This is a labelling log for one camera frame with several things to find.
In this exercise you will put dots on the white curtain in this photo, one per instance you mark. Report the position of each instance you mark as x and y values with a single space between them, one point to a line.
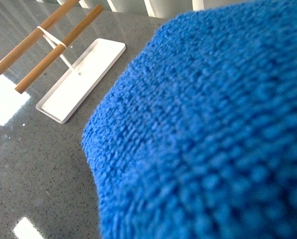
165 9

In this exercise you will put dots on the blue microfiber cloth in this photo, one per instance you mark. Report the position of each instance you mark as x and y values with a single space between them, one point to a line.
197 139

